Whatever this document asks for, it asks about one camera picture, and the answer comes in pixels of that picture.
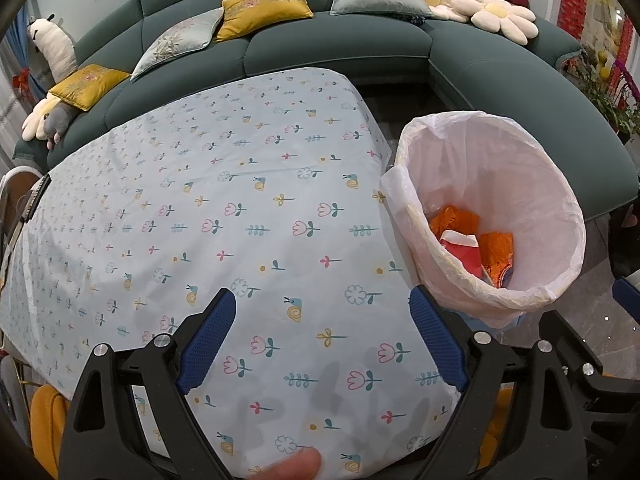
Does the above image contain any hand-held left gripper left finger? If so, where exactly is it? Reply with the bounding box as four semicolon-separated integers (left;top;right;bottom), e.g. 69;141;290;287
59;287;238;480

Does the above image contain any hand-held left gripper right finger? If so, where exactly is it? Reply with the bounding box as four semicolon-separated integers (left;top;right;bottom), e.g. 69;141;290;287
409;285;586;480

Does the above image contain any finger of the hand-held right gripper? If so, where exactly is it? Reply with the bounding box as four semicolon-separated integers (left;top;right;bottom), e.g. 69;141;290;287
612;275;640;318
540;310;640;411

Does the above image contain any red paper box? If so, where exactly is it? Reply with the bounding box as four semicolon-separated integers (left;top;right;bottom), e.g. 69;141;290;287
445;245;486;281

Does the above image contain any small orange plastic bag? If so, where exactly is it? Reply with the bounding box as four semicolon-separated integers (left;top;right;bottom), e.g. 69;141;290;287
479;230;516;288

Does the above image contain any white-lined trash bin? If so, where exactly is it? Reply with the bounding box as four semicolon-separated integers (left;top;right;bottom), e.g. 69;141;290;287
380;111;587;330

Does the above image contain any black bag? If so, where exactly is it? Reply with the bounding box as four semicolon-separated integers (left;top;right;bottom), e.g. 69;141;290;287
607;210;640;281

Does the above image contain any floral print tablecloth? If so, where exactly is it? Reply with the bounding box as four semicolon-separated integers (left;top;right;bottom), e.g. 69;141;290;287
0;66;463;480

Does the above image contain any yellow garment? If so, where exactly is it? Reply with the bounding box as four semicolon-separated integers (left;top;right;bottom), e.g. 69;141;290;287
29;382;516;480

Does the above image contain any potted green plant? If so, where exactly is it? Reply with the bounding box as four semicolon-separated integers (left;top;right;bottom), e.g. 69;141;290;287
575;45;640;136

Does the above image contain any purple orchid plant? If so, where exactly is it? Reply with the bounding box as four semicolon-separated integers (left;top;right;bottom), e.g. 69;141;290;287
612;57;640;106

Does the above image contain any black ribbed strip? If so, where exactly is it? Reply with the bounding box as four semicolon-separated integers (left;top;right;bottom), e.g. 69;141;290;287
20;174;53;223

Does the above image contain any grey plush toy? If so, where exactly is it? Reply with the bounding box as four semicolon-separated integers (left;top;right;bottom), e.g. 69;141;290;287
42;102;81;151

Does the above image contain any yellow embroidered cushion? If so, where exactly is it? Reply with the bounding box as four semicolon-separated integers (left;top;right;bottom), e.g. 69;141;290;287
48;64;132;112
215;0;315;43

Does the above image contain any dark green curved sofa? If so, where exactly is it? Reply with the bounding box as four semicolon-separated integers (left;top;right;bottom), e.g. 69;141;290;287
15;0;640;223

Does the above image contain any white long plush toy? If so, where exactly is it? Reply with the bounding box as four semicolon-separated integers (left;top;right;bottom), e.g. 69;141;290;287
27;14;78;83

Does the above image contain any blue curtain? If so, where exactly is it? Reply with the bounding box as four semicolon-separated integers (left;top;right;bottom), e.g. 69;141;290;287
0;10;36;131

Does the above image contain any red paper wall decoration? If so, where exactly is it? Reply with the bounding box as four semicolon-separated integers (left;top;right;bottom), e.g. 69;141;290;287
555;0;640;61

